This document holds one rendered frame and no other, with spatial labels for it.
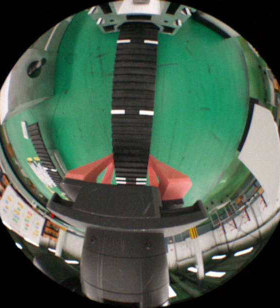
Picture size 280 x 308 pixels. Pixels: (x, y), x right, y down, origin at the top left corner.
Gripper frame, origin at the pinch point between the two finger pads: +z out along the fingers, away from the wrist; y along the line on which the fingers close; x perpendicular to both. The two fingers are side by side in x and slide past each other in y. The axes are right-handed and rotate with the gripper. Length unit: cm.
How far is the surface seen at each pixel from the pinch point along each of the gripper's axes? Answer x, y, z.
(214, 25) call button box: -27.7, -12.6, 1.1
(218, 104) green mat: -9.9, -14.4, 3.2
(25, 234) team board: 175, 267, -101
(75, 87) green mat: -10.5, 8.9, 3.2
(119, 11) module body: -20.1, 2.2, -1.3
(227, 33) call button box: -27.5, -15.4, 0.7
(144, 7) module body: -21.3, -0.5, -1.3
